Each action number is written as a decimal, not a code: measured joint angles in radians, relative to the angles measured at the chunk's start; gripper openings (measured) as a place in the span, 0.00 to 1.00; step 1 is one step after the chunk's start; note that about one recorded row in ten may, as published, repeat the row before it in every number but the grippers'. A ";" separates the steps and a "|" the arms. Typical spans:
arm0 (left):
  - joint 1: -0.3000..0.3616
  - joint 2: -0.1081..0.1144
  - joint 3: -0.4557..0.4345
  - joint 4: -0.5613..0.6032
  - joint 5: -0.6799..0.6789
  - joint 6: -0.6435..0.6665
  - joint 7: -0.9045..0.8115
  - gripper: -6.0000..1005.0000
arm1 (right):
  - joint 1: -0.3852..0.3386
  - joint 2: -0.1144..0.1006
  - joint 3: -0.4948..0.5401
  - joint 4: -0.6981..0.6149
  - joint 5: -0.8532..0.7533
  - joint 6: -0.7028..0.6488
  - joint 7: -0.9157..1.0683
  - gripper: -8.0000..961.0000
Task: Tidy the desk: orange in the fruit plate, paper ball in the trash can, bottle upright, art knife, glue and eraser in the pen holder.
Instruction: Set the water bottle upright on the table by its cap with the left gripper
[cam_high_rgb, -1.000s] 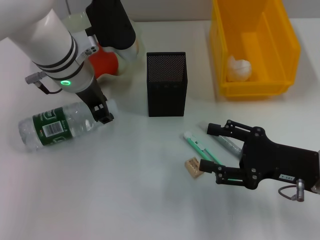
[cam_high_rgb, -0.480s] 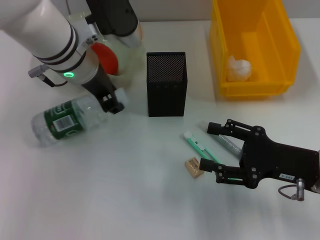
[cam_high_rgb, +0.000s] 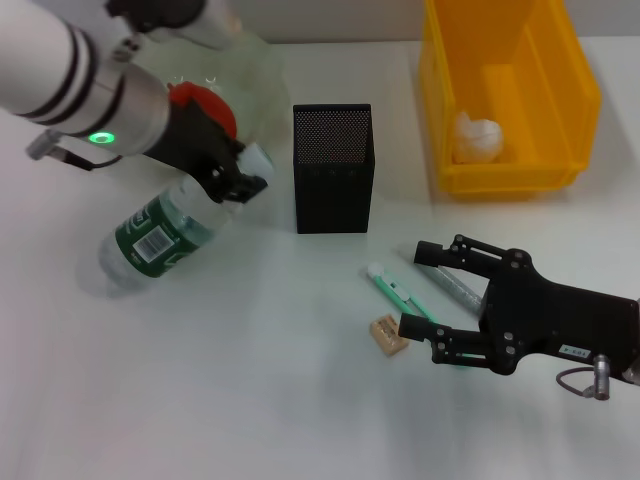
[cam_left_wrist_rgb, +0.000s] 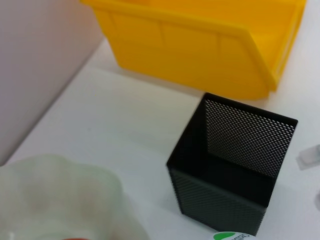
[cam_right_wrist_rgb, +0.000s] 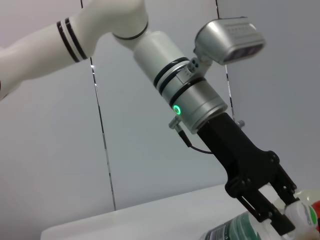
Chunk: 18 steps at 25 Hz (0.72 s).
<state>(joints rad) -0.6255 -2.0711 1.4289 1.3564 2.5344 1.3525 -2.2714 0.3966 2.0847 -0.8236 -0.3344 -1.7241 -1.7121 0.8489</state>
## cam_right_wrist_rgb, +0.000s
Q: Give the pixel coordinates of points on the silver left wrist connector knob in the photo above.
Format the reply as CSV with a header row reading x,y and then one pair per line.
x,y
240,123

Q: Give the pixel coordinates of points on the clear green-label water bottle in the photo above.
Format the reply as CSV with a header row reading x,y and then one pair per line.
x,y
237,227

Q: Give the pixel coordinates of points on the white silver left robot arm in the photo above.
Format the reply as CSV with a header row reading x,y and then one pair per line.
x,y
155,57

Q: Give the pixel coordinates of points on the pale green glass fruit plate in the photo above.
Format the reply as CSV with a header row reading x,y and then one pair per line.
x,y
310,195

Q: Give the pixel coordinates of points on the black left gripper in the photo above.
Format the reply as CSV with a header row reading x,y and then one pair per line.
x,y
235,155

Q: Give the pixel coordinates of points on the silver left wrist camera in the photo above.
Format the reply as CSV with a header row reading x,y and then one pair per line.
x,y
230,40

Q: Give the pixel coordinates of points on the red tomato toy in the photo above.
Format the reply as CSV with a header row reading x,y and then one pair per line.
x,y
317,208

